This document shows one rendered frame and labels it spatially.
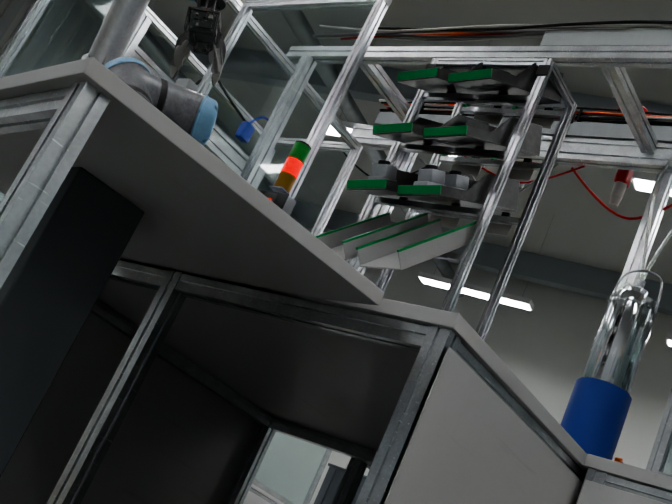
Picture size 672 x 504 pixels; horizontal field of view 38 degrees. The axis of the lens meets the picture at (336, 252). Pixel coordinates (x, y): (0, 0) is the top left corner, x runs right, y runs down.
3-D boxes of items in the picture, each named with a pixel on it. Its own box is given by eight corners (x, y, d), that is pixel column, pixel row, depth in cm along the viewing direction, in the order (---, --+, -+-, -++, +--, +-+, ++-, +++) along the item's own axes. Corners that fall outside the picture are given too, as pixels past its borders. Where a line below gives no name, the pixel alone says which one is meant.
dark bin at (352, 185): (384, 189, 221) (388, 157, 221) (346, 189, 231) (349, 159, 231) (463, 205, 240) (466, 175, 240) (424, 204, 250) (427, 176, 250)
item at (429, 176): (426, 194, 215) (429, 163, 216) (412, 194, 219) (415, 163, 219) (451, 199, 221) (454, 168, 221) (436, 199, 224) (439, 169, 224)
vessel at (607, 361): (621, 384, 257) (663, 261, 269) (572, 373, 266) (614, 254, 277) (635, 404, 267) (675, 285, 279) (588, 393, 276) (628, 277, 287)
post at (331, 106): (241, 287, 262) (383, 0, 293) (234, 285, 264) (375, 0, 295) (248, 292, 264) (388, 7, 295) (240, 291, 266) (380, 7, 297)
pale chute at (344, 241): (346, 260, 213) (343, 241, 213) (307, 257, 223) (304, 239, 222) (430, 230, 232) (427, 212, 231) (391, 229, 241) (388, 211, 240)
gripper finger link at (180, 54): (158, 61, 208) (182, 29, 211) (161, 74, 214) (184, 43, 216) (170, 68, 208) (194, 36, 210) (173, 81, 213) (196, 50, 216)
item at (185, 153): (83, 72, 137) (93, 56, 138) (-119, 114, 204) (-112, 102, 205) (379, 306, 178) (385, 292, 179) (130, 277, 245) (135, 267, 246)
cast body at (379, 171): (381, 188, 224) (384, 158, 224) (366, 188, 226) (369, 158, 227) (401, 193, 230) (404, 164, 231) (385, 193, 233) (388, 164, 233)
